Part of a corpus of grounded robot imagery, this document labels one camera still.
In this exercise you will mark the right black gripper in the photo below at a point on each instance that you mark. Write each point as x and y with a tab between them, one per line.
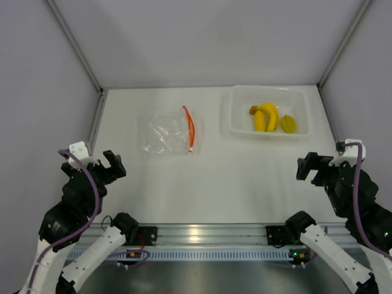
313	161

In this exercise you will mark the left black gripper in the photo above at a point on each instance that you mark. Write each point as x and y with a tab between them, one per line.
116	171

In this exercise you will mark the clear zip bag orange seal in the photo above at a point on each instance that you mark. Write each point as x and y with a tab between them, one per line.
170	132

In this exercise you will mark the yellow fake banana bunch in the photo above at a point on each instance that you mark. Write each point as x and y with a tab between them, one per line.
266	117

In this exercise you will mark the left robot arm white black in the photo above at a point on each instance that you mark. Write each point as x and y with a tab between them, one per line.
63	224

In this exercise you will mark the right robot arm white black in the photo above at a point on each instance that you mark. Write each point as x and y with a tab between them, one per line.
362	258

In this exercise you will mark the white plastic basket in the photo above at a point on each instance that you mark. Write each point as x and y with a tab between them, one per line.
289	101

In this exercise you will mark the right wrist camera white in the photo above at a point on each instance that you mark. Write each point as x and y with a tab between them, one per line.
348	151

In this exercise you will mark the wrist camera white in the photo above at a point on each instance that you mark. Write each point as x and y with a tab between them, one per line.
82	151
348	151

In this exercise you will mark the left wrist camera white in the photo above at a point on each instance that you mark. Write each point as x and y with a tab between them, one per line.
82	151

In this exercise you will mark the left aluminium frame post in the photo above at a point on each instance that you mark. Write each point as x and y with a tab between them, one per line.
101	93

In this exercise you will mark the aluminium frame post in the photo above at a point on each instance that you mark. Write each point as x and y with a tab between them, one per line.
101	93
354	24

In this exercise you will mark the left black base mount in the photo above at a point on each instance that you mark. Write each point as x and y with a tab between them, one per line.
146	236

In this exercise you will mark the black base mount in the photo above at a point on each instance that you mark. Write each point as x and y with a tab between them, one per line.
278	236
146	236

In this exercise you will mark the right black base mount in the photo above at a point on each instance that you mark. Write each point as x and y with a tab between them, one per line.
278	236

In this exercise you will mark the white slotted cable duct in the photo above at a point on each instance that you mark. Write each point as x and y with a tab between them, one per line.
216	254

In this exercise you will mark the aluminium mounting rail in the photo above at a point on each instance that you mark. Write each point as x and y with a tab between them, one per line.
218	235

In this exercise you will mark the right aluminium frame post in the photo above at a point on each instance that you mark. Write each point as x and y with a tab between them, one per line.
354	24

